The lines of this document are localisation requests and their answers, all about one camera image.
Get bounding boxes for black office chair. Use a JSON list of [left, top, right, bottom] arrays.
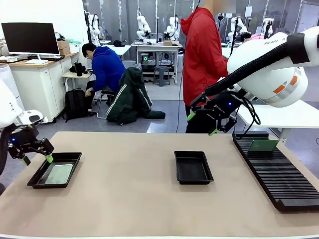
[[96, 88, 120, 120]]

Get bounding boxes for left arm black cable sleeve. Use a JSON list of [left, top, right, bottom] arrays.
[[0, 128, 12, 176]]

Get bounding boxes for right arm black cable sleeve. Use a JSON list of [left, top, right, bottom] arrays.
[[204, 32, 314, 98]]

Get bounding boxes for black backpack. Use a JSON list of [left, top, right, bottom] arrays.
[[62, 88, 97, 122]]

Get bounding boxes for black ESD tray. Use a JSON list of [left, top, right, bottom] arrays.
[[173, 150, 214, 185], [26, 152, 83, 189]]

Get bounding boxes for brown cardboard box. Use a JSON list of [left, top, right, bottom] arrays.
[[56, 39, 71, 56]]

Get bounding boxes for white cabinet with wooden top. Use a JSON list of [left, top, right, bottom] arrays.
[[7, 51, 80, 122]]

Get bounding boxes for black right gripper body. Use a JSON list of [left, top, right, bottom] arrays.
[[201, 91, 247, 120]]

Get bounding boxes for black keyboard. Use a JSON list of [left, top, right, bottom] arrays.
[[26, 55, 66, 62]]

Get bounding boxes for white-framed computer monitor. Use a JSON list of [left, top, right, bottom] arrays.
[[1, 22, 61, 65]]

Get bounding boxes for white lab table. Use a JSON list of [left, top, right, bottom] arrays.
[[221, 46, 237, 59], [99, 44, 132, 60], [131, 39, 184, 84]]

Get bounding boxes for black hanging cable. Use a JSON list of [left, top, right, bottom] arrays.
[[175, 42, 187, 134]]

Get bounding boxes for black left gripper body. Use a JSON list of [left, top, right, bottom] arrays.
[[6, 125, 40, 160]]

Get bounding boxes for black tripod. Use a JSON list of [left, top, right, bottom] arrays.
[[229, 17, 241, 58]]

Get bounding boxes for person in blue hoodie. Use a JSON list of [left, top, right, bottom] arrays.
[[81, 42, 127, 105]]

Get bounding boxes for grey plastic stool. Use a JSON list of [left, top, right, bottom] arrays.
[[152, 65, 171, 87]]

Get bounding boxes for green circuit board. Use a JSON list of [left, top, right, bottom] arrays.
[[248, 139, 280, 152], [44, 163, 75, 185]]

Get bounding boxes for person in red jacket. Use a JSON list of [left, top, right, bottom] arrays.
[[179, 0, 236, 134]]

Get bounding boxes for white perforated air purifier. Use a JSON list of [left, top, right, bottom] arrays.
[[0, 63, 25, 110]]

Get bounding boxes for white storage box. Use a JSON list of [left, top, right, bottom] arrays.
[[68, 39, 80, 54]]

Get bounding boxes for white side table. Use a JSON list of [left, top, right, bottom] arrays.
[[235, 98, 319, 144]]

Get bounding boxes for black slotted board rack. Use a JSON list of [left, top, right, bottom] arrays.
[[232, 130, 319, 213]]

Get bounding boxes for black pole stand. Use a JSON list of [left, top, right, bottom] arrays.
[[84, 10, 96, 60]]

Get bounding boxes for arm black cable sleeve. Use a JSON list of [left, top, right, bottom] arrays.
[[0, 128, 12, 176], [204, 32, 314, 98]]

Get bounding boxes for small wooden-top desk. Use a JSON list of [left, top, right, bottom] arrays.
[[61, 68, 97, 103]]

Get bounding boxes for dark jacket with white stripes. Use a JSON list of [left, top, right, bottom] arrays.
[[106, 66, 166, 126]]

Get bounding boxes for thin black camera cable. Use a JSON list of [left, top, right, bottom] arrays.
[[234, 96, 262, 137]]

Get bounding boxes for black tumbler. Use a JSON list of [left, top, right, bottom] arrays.
[[74, 61, 84, 77]]

